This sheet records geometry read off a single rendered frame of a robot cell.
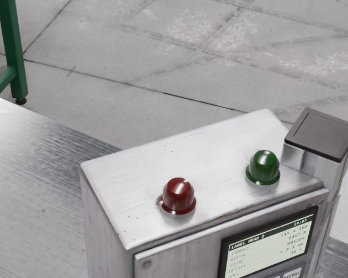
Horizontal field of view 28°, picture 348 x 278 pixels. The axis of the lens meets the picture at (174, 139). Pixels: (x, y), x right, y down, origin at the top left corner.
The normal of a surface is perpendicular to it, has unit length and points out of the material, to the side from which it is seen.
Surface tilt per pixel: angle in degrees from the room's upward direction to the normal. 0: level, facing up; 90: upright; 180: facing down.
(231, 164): 0
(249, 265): 90
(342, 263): 0
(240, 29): 0
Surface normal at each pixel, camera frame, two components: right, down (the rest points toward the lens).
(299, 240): 0.44, 0.62
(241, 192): 0.04, -0.74
